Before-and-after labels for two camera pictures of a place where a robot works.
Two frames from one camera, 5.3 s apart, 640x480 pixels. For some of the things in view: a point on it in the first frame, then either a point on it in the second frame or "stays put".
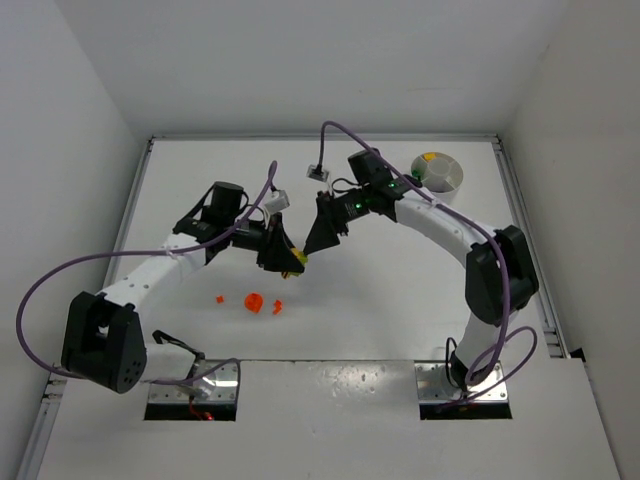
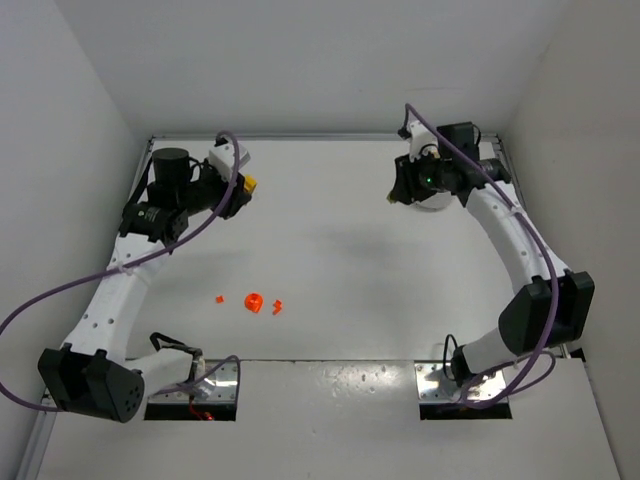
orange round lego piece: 253,302 stays put
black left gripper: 270,241 -> 236,198
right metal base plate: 435,385 stays put
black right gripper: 329,215 -> 403,181
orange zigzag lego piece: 277,307 stays put
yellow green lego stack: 301,257 -> 250,183
